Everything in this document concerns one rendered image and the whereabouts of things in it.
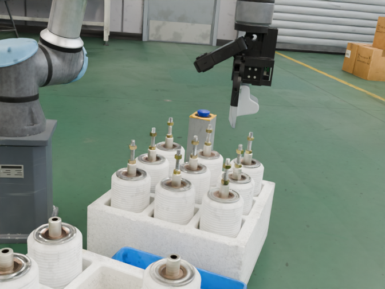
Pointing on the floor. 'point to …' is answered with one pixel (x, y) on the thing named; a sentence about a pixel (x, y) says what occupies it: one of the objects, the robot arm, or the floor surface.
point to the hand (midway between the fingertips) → (231, 118)
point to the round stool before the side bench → (11, 20)
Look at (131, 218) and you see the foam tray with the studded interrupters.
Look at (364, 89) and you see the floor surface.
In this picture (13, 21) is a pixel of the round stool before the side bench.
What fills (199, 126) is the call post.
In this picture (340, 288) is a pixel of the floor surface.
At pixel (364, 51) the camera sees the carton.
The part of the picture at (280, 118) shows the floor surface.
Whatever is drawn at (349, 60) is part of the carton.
